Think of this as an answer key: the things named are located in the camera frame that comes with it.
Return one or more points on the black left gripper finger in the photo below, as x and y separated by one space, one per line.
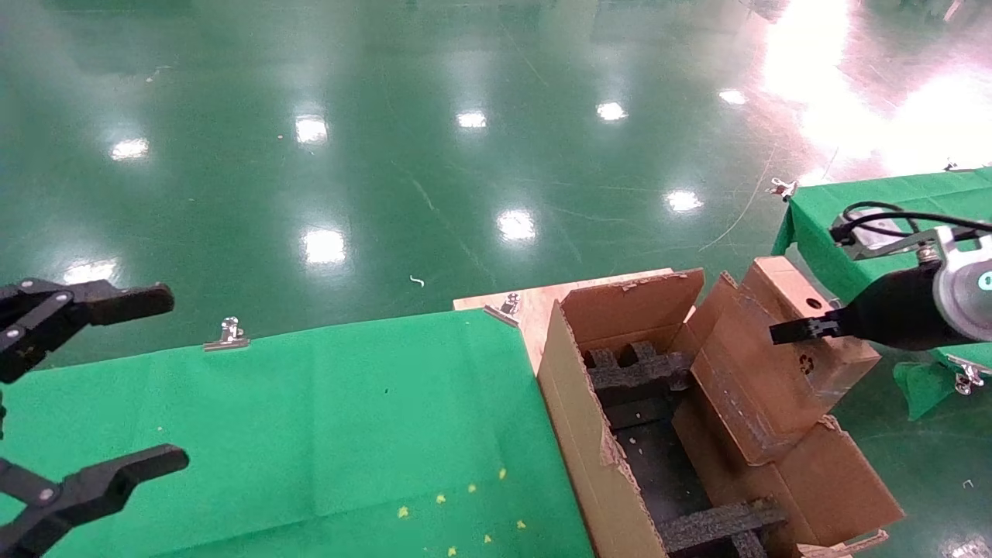
116 302
101 488

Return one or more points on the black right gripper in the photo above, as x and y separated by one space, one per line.
891 314

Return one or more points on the small brown cardboard box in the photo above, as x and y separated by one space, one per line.
759 387

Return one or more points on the large open cardboard carton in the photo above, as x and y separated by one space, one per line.
597 465

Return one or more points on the silver metal binder clip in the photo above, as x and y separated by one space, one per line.
226 336
952 166
783 188
508 307
966 377

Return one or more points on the black foam insert block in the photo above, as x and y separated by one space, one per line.
635 376
713 528

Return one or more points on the large green table cloth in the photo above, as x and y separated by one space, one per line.
271 418

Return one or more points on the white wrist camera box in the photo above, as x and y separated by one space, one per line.
860 231

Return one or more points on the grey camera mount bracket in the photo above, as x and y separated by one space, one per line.
899 246

